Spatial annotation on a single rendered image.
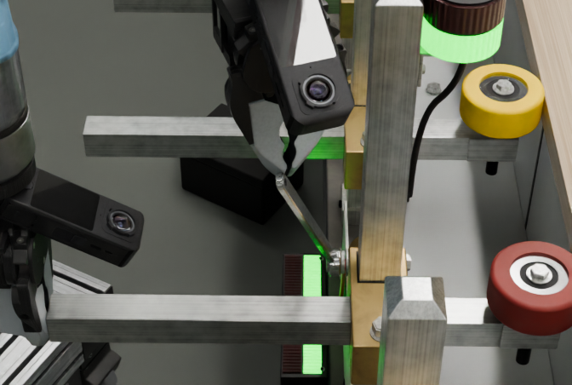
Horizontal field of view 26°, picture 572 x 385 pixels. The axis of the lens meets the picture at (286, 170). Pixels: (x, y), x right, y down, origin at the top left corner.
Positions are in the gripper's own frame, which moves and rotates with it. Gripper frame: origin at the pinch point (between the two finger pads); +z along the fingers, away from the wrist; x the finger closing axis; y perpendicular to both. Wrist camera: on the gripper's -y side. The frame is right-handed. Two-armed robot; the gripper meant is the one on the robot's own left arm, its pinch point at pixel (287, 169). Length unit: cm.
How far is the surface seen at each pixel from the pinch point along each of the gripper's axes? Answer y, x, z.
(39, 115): 141, 6, 101
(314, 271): 16.4, -8.8, 30.7
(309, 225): 0.7, -2.2, 7.4
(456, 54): -4.2, -11.4, -11.1
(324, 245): 2.2, -4.2, 11.9
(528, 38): 23.8, -35.1, 12.0
